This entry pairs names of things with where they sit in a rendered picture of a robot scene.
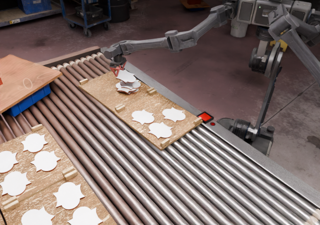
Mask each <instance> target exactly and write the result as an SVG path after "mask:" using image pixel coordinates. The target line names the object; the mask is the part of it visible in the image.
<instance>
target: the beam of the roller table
mask: <svg viewBox="0 0 320 225"><path fill-rule="evenodd" d="M107 49H108V48H107V47H103V48H101V49H100V50H101V53H102V54H103V55H104V52H105V51H106V50H107ZM124 70H126V71H128V72H130V73H133V74H134V77H135V78H136V79H137V80H139V81H141V82H142V83H144V84H146V85H147V86H149V87H151V88H152V87H154V89H156V90H157V92H158V93H160V94H161V95H163V96H165V97H166V98H168V99H169V100H171V101H173V102H174V103H176V104H177V105H179V106H180V107H182V108H184V109H185V110H187V111H188V112H190V113H192V114H193V115H195V116H197V115H199V114H200V113H202V112H201V111H200V110H198V109H197V108H195V107H194V106H192V105H191V104H189V103H188V102H186V101H185V100H183V99H182V98H180V97H179V96H178V95H176V94H175V93H173V92H172V91H170V90H169V89H167V88H166V87H164V86H163V85H161V84H160V83H158V82H157V81H156V80H154V79H153V78H151V77H150V76H148V75H147V74H145V73H144V72H142V71H141V70H139V69H138V68H136V67H135V66H134V65H132V64H131V63H129V62H128V61H127V62H126V64H125V67H124ZM211 122H213V123H215V126H212V125H210V123H211ZM200 125H201V126H202V127H204V128H205V129H207V130H208V131H209V132H211V133H212V134H214V135H215V136H217V137H218V138H219V139H221V140H222V141H223V142H225V143H226V144H227V145H229V146H230V147H231V148H233V149H234V150H236V151H237V152H239V153H240V154H241V155H243V156H244V157H246V158H247V159H248V160H250V161H251V162H252V163H254V164H255V165H257V166H258V167H259V168H260V169H262V170H263V171H265V172H266V173H268V174H269V175H270V176H272V177H273V178H275V179H276V180H277V181H279V182H280V183H281V184H283V185H284V186H286V187H287V188H289V189H290V190H291V191H292V192H294V193H295V194H297V195H298V196H299V197H301V198H302V199H304V200H305V201H306V202H308V203H309V204H310V205H312V206H313V207H315V208H316V209H319V210H320V192H318V191H317V190H315V189H314V188H312V187H311V186H310V185H308V184H307V183H305V182H304V181H302V180H301V179H299V178H298V177H296V176H295V175H293V174H292V173H290V172H289V171H288V170H286V169H285V168H283V167H282V166H280V165H279V164H277V163H276V162H274V161H273V160H271V159H270V158H268V157H267V156H266V155H264V154H263V153H261V152H260V151H258V150H257V149H255V148H254V147H252V146H251V145H249V144H248V143H246V142H245V141H244V140H242V139H241V138H239V137H238V136H236V135H235V134H233V133H232V132H230V131H229V130H227V129H226V128H224V127H223V126H222V125H220V124H219V123H217V122H216V121H214V120H211V121H210V122H208V123H206V124H204V123H201V124H200Z"/></svg>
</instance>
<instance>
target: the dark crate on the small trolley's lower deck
mask: <svg viewBox="0 0 320 225"><path fill-rule="evenodd" d="M81 9H82V6H78V7H75V11H76V16H78V17H81V18H84V17H83V11H82V10H81ZM85 11H86V19H87V20H88V21H93V20H96V19H99V18H102V17H103V9H102V8H99V7H96V6H93V5H91V4H85Z"/></svg>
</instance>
